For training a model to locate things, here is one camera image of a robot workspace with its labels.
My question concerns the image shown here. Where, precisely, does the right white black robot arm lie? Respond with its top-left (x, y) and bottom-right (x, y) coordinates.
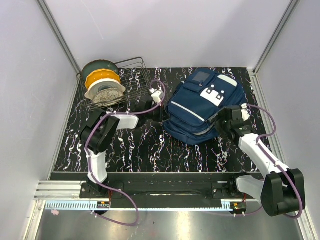
top-left (214, 104), bottom-right (306, 219)

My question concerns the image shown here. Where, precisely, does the black wire dish rack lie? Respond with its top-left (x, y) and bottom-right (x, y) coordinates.
top-left (77, 57), bottom-right (151, 111)

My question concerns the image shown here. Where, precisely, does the aluminium frame rail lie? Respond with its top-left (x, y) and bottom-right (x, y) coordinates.
top-left (34, 181), bottom-right (307, 202)

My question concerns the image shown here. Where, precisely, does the grey slotted cable duct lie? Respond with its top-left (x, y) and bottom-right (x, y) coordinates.
top-left (45, 200), bottom-right (233, 212)

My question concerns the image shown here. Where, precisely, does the grey speckled plate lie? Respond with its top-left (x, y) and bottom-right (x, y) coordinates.
top-left (92, 88), bottom-right (124, 107)

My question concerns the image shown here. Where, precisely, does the left aluminium corner post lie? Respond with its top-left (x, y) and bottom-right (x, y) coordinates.
top-left (36, 0), bottom-right (81, 73)

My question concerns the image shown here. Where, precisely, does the white plate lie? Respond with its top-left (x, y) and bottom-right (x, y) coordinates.
top-left (84, 78), bottom-right (126, 100)

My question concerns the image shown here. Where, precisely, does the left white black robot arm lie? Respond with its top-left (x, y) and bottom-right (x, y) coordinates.
top-left (80, 88), bottom-right (166, 198)

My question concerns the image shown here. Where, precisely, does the orange plate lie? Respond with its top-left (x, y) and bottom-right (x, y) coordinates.
top-left (84, 68), bottom-right (121, 90)

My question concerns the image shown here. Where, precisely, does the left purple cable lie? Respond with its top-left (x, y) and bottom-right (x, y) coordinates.
top-left (84, 79), bottom-right (166, 226)

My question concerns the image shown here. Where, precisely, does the right aluminium corner post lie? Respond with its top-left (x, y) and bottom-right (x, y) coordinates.
top-left (253, 0), bottom-right (301, 75)

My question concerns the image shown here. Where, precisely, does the dark green plate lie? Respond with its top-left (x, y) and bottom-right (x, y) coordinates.
top-left (81, 59), bottom-right (119, 79)

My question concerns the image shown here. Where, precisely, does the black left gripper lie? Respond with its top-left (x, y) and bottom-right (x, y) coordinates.
top-left (145, 103), bottom-right (171, 124)

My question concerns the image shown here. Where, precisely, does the aluminium corner post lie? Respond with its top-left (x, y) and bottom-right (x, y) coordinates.
top-left (36, 0), bottom-right (81, 73)
top-left (253, 0), bottom-right (301, 75)

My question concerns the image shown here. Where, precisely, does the navy blue student backpack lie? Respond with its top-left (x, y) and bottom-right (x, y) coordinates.
top-left (162, 68), bottom-right (246, 145)

